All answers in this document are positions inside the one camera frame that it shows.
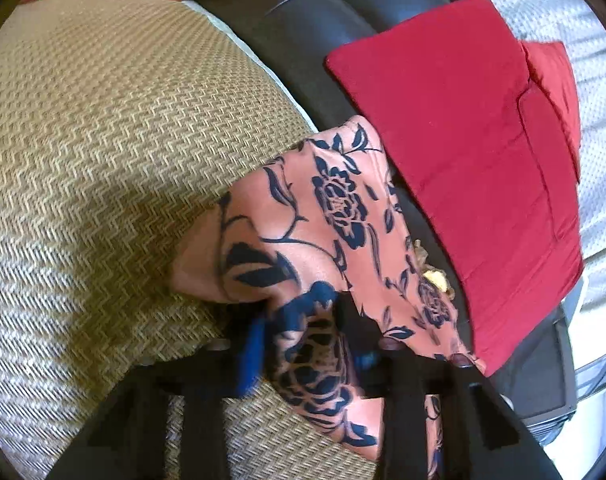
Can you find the red pillow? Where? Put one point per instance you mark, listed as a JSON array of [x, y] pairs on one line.
[[555, 90]]

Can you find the red knitted cloth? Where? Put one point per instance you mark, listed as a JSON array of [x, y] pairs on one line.
[[458, 135]]

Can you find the dark brown leather sofa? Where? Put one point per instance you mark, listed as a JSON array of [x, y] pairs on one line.
[[293, 45]]

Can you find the orange floral blouse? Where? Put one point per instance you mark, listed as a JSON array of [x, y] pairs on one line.
[[323, 200]]

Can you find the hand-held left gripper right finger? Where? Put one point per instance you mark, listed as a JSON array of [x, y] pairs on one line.
[[408, 377]]

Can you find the dark brown armchair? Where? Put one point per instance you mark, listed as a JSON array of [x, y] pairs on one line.
[[543, 360]]

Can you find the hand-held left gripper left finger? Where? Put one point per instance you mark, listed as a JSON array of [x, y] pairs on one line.
[[248, 355]]

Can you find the beige dotted curtain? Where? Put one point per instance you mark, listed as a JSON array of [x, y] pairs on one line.
[[558, 0]]

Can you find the woven sofa mat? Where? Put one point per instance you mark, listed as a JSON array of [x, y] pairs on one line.
[[108, 135]]

